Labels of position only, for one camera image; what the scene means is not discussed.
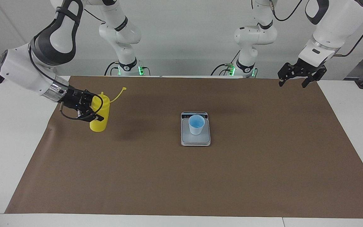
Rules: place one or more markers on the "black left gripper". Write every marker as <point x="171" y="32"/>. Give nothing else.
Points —
<point x="306" y="67"/>

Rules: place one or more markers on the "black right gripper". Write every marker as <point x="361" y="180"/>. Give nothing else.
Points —
<point x="74" y="100"/>

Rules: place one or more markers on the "yellow squeeze seasoning bottle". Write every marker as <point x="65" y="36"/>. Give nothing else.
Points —
<point x="101" y="126"/>

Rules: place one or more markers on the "light blue plastic cup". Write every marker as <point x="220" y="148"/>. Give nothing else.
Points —
<point x="196" y="129"/>

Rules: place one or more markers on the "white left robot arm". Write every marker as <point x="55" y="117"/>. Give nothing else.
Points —
<point x="332" y="25"/>

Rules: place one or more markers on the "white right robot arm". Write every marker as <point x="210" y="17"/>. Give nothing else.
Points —
<point x="17" y="72"/>

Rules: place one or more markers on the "silver digital kitchen scale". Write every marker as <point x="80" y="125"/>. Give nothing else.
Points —
<point x="197" y="140"/>

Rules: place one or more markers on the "brown paper table mat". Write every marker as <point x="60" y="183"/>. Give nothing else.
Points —
<point x="169" y="179"/>

